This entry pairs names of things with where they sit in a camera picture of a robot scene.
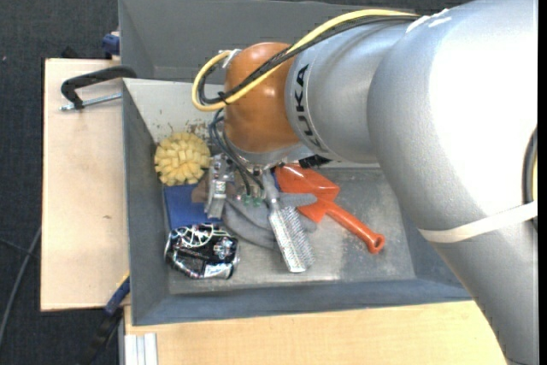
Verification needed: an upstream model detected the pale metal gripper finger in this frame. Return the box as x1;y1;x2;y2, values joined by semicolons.
208;156;227;182
203;180;228;221

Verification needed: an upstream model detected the yellow sponge ball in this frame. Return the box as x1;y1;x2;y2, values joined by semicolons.
153;132;213;187

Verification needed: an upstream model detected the crushed black can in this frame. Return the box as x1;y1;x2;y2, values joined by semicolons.
163;222;241;280

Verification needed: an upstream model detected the orange plastic scoop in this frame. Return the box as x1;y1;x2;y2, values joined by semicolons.
273;162;387;256

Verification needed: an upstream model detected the silver hairbrush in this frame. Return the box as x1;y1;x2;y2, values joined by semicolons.
261;171;317;274

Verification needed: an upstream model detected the pale wood flat board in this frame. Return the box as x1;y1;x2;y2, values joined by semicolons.
39;56;131;312

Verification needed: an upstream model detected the grey metal bin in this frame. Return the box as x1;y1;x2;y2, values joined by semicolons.
117;0;476;327

